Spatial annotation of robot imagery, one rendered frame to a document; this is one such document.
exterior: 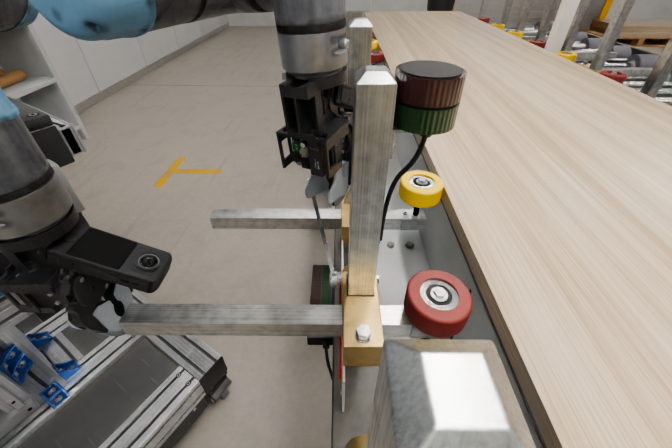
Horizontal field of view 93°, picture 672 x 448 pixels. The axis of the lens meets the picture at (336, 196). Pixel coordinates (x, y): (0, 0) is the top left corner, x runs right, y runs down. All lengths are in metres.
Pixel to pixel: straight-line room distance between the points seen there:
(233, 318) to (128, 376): 0.85
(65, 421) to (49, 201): 0.97
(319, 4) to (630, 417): 0.48
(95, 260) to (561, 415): 0.49
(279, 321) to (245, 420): 0.91
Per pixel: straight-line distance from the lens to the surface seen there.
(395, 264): 0.84
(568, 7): 1.88
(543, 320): 0.47
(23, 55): 3.43
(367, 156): 0.31
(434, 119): 0.29
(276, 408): 1.34
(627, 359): 0.49
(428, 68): 0.31
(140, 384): 1.27
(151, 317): 0.52
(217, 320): 0.48
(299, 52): 0.36
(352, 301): 0.46
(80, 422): 1.30
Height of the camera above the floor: 1.24
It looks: 37 degrees down
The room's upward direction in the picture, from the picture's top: straight up
